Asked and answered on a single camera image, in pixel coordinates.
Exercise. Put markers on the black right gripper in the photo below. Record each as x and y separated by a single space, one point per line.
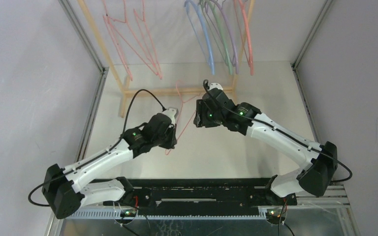
201 114

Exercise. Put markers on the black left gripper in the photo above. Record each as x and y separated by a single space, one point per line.
172 140

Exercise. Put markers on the pink wire hanger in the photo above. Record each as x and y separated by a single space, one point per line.
113 33
146 43
181 94
122 12

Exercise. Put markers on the green plastic hanger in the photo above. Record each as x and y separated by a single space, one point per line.
213 17

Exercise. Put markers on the purple plastic hanger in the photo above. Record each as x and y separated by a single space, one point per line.
233 59

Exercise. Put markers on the blue plastic hanger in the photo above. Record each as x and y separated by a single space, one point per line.
198 25

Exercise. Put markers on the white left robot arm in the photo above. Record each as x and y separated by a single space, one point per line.
69 188

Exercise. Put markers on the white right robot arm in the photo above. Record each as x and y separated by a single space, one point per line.
316 162

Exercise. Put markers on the pink hanger on rod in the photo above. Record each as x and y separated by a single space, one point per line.
243 12

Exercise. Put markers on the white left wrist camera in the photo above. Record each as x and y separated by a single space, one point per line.
172 113

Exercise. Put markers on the wooden hanger rack frame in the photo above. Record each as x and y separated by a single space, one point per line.
178 51

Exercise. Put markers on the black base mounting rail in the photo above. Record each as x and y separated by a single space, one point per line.
205 197

